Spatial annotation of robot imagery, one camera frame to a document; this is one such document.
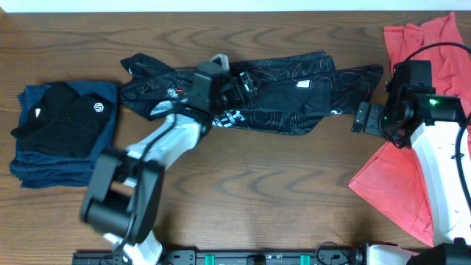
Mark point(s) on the black patterned jersey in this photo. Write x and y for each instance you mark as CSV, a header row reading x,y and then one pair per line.
x,y
294,93

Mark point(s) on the folded navy blue garment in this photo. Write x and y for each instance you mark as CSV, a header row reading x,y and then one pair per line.
x,y
39,170

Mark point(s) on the folded black polo shirt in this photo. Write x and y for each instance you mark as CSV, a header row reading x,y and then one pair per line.
x,y
70,119

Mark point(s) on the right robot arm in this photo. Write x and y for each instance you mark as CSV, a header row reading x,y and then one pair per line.
x,y
435,128

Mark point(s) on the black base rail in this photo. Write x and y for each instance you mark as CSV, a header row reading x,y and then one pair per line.
x,y
327,253

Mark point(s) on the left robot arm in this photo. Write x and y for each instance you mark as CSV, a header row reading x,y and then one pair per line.
x,y
122,198

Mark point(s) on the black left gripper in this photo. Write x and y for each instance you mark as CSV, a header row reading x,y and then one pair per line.
x,y
242,87

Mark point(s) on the red t-shirt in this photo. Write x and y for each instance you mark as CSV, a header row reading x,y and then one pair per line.
x,y
392,180

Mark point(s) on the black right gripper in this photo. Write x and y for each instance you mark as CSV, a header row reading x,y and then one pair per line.
x,y
371,126

